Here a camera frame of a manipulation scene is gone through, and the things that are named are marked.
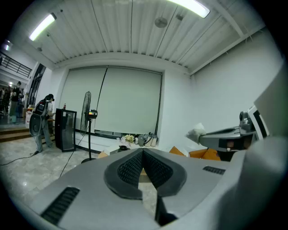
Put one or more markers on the long ceiling light tube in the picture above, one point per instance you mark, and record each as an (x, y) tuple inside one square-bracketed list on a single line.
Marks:
[(193, 6), (42, 25)]

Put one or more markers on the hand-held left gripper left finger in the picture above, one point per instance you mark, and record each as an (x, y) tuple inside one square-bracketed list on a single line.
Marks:
[(90, 179)]

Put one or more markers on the green bag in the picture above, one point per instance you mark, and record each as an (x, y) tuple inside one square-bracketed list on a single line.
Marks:
[(141, 140)]

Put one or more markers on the black teapot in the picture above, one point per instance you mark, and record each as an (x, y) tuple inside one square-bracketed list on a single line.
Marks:
[(123, 148)]

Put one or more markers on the beige tote bag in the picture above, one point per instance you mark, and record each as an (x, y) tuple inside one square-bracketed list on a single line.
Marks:
[(149, 141)]

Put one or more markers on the wooden steps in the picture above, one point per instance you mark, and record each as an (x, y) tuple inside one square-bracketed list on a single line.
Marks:
[(13, 134)]

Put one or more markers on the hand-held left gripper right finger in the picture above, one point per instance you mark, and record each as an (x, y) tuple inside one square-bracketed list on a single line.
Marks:
[(198, 184)]

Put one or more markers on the black glass-door cabinet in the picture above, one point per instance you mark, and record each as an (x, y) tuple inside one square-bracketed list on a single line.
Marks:
[(67, 134)]

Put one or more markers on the flower bouquet in vase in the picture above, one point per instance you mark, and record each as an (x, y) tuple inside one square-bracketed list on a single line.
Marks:
[(129, 138)]

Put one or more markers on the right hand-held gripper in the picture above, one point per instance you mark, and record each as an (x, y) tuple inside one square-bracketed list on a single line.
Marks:
[(252, 125)]

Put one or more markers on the round ceiling fixture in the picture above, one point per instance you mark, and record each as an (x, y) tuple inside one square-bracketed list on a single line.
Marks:
[(160, 22)]

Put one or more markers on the black railing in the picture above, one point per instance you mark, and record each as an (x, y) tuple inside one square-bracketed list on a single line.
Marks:
[(15, 65)]

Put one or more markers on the orange cushion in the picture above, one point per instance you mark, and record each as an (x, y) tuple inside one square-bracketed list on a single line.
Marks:
[(207, 155)]

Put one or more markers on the white flat box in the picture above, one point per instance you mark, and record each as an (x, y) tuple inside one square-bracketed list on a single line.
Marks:
[(112, 151)]

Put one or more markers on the orange sofa seat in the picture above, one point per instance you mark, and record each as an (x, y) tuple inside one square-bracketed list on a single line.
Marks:
[(176, 151)]

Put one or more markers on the white roller blind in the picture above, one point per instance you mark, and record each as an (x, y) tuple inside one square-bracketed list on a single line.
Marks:
[(130, 101)]

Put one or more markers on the blue denim cloth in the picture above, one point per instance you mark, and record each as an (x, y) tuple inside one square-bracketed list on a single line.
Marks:
[(154, 135)]

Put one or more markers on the black pedestal fan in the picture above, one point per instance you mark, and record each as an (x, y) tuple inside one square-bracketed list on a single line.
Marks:
[(85, 112)]

